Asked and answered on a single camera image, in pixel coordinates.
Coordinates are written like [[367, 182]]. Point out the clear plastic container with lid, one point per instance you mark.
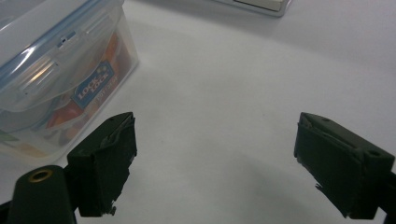
[[59, 71]]

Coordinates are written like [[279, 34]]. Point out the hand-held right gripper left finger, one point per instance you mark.
[[102, 161]]

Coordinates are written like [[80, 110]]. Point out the flat grey device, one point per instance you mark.
[[258, 5]]

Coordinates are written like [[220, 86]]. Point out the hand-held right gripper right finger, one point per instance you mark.
[[339, 161]]

